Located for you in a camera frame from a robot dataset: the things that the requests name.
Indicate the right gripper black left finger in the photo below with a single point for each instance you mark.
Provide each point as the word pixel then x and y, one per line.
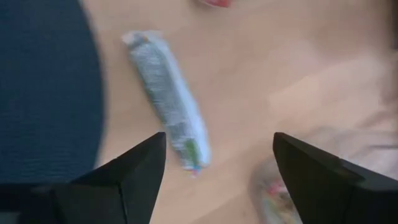
pixel 133 186

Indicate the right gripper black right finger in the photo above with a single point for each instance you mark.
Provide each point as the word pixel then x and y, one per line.
pixel 326 193

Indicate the colourful-wrapped granola bar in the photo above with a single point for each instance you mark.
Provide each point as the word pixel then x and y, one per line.
pixel 217 2
pixel 273 200

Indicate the silver-wrapped granola bar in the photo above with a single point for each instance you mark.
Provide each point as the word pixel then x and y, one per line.
pixel 164 93

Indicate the round dark blue mat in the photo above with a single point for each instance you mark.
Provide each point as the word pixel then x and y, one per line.
pixel 46 93

